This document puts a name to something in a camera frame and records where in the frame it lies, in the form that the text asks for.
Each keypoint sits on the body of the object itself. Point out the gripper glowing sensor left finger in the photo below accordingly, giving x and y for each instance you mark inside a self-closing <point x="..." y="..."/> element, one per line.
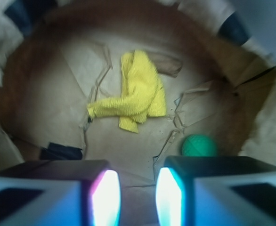
<point x="60" y="193"/>

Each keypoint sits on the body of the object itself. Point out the brown bark piece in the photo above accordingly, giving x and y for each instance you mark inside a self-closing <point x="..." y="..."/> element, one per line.
<point x="167" y="65"/>

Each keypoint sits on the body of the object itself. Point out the yellow terry cloth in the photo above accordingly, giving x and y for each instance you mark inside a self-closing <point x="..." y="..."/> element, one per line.
<point x="142" y="94"/>

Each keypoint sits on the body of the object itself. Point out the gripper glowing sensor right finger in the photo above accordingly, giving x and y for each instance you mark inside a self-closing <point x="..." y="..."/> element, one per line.
<point x="216" y="191"/>

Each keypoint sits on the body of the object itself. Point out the green textured ball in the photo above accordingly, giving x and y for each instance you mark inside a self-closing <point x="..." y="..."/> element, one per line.
<point x="198" y="145"/>

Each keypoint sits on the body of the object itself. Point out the brown paper bag bin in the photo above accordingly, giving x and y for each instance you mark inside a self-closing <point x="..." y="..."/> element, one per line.
<point x="225" y="89"/>

